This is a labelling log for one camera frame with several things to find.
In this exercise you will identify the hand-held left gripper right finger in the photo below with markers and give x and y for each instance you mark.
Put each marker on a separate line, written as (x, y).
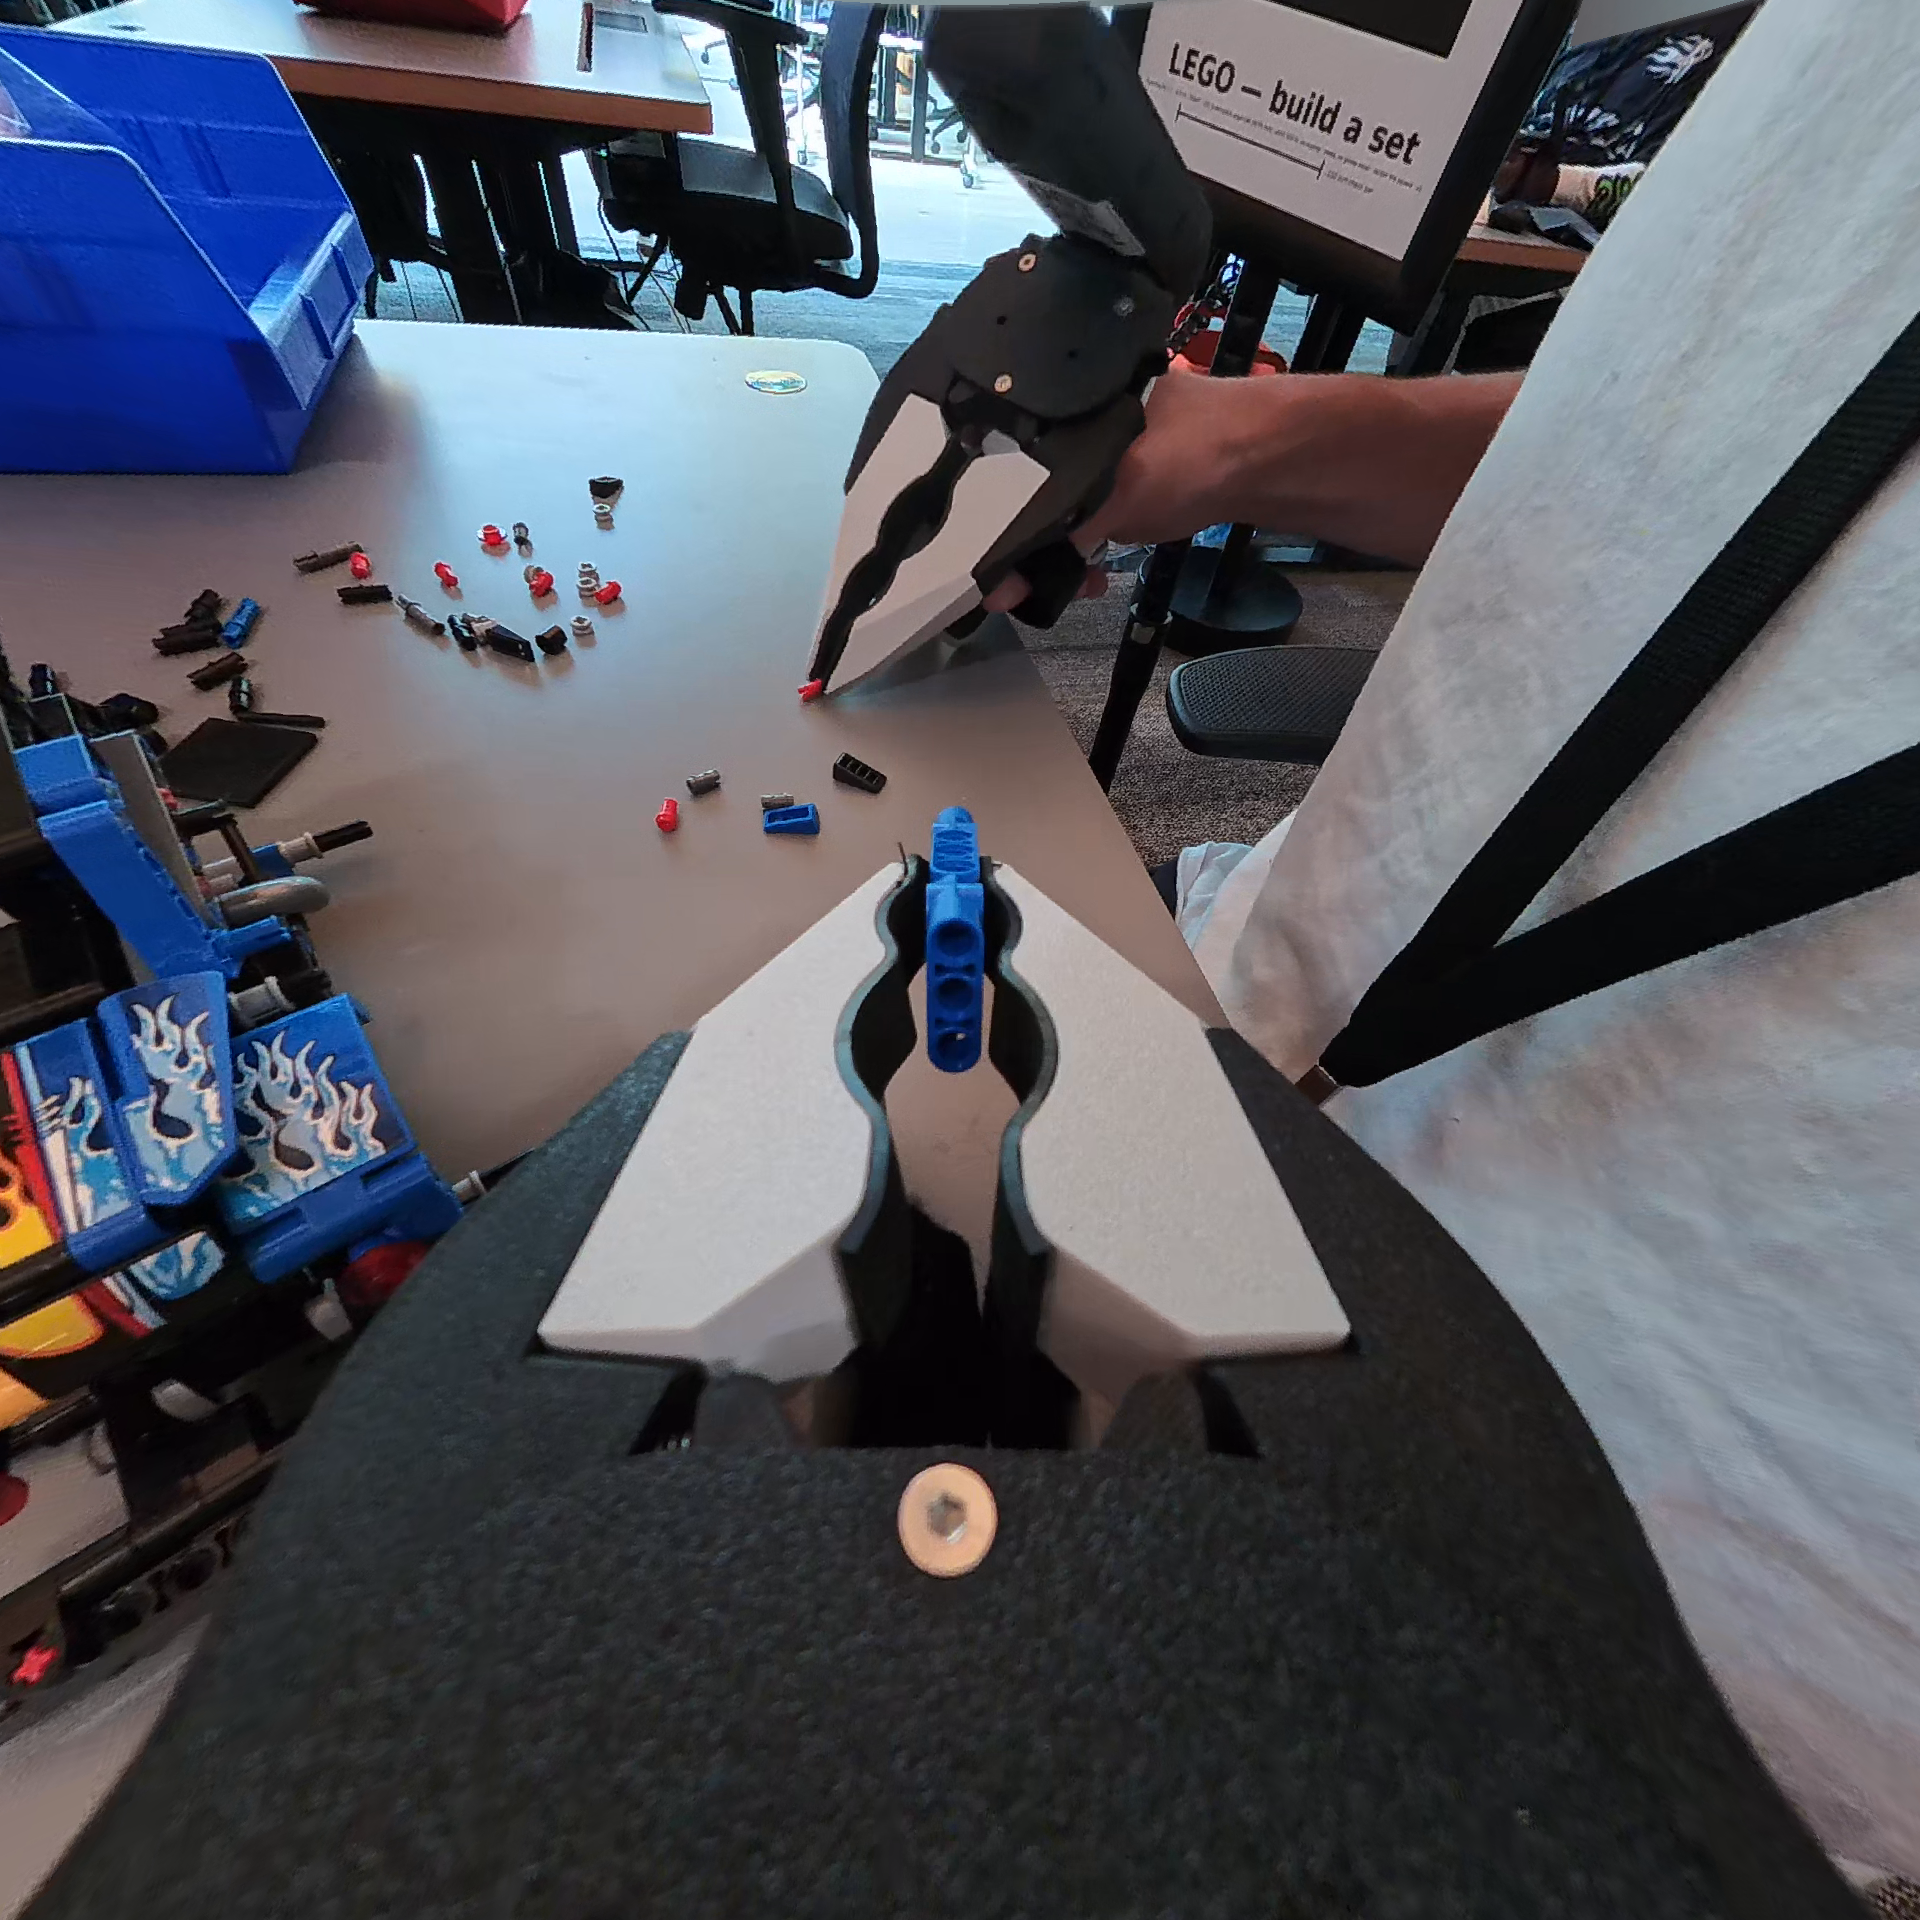
(1171, 1201)

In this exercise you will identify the small blue lego brick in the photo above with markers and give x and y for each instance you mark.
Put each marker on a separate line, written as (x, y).
(790, 818)

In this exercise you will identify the blue lego beam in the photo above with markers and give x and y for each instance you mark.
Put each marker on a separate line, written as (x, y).
(955, 961)

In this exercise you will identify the black sign stand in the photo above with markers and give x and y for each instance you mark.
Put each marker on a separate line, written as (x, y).
(1132, 674)

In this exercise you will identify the black lego grille piece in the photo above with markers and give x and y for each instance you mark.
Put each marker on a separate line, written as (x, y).
(858, 771)

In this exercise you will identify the black chair armrest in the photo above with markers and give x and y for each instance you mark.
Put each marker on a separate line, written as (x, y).
(1268, 704)

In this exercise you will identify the person's right forearm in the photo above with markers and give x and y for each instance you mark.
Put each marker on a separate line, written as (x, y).
(1350, 458)

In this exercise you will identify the wooden desk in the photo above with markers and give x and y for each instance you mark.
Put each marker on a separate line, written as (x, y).
(451, 75)

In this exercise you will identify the flat black lego panel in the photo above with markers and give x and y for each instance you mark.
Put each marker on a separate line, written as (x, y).
(233, 763)

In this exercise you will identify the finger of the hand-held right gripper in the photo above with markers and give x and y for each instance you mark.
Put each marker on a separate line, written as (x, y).
(969, 541)
(878, 480)

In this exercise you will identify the person's right hand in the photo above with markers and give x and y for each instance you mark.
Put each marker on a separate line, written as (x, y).
(1163, 464)

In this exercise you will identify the scattered small lego pieces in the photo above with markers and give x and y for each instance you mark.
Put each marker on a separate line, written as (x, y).
(493, 534)

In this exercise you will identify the red tote bag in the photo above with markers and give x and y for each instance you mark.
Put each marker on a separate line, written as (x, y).
(421, 13)

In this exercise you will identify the flame-printed lego car model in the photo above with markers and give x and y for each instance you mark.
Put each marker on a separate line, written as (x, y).
(285, 1124)

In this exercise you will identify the round table sticker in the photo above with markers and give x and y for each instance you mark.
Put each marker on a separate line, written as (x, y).
(776, 383)

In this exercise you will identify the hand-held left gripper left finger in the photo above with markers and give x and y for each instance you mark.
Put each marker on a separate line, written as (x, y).
(720, 1201)

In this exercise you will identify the blue plastic bin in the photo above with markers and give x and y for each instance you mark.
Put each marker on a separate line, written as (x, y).
(180, 345)

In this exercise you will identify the black office chair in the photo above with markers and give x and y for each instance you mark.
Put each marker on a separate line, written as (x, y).
(750, 210)

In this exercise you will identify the dark printed cloth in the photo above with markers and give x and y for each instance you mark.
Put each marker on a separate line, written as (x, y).
(1591, 134)

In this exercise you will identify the white task sign board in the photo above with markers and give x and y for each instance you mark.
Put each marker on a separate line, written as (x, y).
(1321, 180)

